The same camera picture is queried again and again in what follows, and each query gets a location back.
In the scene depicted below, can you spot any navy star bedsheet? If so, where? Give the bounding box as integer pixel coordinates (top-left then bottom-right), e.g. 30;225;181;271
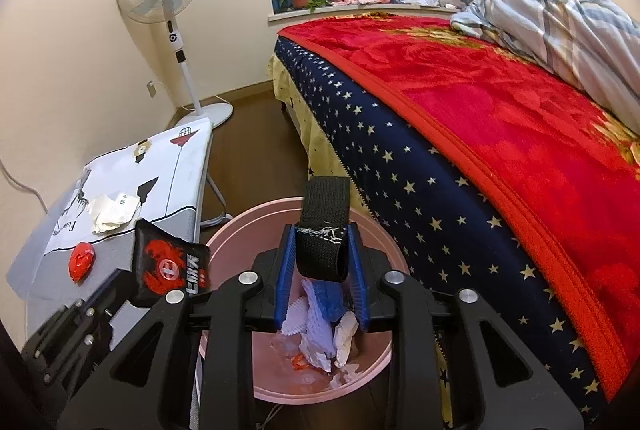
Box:
274;38;606;428

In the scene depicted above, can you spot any red crumpled wrapper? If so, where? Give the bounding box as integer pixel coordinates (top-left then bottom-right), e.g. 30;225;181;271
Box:
67;242;96;284

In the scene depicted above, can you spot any wall cable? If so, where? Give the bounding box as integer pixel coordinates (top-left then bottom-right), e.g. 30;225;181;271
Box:
0;156;50;215

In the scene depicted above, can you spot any plaid blue white duvet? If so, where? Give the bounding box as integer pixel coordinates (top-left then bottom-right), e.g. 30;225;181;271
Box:
449;0;639;132

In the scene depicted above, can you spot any trash pile in bin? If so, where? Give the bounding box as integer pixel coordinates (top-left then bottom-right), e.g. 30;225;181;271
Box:
271;278;361;389

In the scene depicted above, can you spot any crumpled white paper bag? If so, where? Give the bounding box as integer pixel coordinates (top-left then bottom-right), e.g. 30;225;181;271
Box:
88;193;141;234

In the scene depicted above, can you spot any red fleece blanket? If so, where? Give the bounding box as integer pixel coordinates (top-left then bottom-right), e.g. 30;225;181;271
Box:
278;13;639;400

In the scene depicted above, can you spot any black red snack packet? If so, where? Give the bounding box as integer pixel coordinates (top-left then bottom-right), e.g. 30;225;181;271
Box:
130;219;209;309

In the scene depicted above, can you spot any yellow star bed skirt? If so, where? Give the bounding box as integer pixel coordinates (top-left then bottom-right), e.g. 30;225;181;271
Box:
268;54;371;216

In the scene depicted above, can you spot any blue knitted cloth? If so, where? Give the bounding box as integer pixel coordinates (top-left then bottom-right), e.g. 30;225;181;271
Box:
312;280;347;323

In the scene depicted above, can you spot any pink plastic trash bin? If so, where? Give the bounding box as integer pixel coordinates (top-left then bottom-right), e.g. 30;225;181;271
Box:
207;197;392;405

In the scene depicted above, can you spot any black fabric band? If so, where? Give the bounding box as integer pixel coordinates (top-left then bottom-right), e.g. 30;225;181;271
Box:
295;176;350;283

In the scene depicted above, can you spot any purple knitted cloth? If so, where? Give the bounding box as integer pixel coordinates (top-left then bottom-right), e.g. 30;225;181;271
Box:
280;278;336;361

